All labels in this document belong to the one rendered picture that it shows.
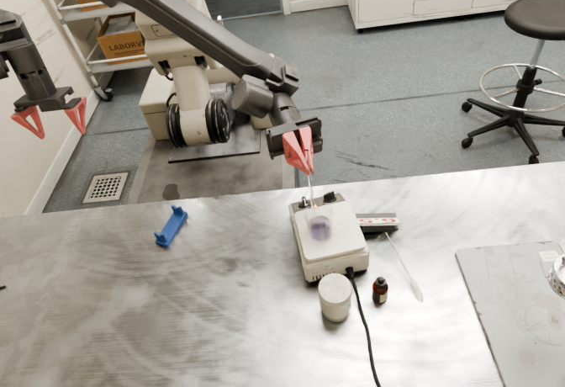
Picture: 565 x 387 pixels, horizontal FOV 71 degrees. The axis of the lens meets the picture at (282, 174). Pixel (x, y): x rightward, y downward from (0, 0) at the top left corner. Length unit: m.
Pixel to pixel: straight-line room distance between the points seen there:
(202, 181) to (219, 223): 0.69
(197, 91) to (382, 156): 1.08
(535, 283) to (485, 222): 0.16
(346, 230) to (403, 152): 1.42
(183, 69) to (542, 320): 1.24
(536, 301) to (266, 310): 0.49
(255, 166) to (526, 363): 1.15
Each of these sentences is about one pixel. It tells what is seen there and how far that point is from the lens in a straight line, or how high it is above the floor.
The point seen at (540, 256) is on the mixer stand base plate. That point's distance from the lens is 0.94.
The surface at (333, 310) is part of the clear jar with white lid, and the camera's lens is 0.75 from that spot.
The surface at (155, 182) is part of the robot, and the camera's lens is 1.71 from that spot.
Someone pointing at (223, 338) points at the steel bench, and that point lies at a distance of 0.82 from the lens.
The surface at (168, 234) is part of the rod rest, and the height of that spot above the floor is 0.76.
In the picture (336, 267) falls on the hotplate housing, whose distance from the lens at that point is 0.80.
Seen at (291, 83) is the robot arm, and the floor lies 1.05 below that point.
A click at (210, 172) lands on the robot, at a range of 1.66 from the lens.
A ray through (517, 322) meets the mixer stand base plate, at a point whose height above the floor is 0.76.
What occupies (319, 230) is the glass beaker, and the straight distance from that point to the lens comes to 0.75.
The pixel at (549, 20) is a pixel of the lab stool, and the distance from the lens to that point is 2.00.
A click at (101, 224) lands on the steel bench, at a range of 1.10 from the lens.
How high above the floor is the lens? 1.48
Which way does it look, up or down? 45 degrees down
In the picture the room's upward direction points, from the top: 10 degrees counter-clockwise
